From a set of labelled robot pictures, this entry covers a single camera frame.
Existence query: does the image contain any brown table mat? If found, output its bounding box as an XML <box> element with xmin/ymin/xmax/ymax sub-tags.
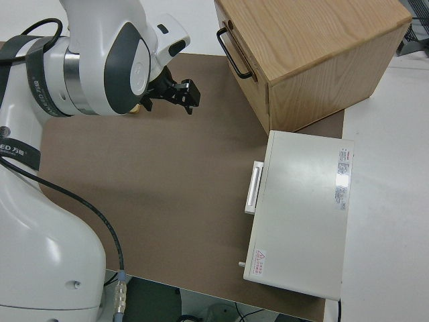
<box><xmin>39</xmin><ymin>52</ymin><xmax>346</xmax><ymax>322</ymax></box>

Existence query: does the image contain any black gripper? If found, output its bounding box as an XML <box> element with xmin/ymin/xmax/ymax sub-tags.
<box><xmin>143</xmin><ymin>66</ymin><xmax>202</xmax><ymax>116</ymax></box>

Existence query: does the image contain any light wooden drawer cabinet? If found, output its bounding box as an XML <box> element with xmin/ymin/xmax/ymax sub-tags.
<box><xmin>213</xmin><ymin>0</ymin><xmax>414</xmax><ymax>135</ymax></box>

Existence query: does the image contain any dark wire rack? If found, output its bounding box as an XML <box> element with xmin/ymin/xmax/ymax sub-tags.
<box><xmin>396</xmin><ymin>0</ymin><xmax>429</xmax><ymax>57</ymax></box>

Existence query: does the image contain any wooden drawer with black handle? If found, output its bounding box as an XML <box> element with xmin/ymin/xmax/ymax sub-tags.
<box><xmin>216</xmin><ymin>18</ymin><xmax>260</xmax><ymax>84</ymax></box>

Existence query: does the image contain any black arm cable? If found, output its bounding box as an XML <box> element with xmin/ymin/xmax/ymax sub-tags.
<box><xmin>0</xmin><ymin>156</ymin><xmax>129</xmax><ymax>322</ymax></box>

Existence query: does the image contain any white toaster oven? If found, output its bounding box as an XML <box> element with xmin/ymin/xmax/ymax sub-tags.
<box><xmin>242</xmin><ymin>129</ymin><xmax>356</xmax><ymax>301</ymax></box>

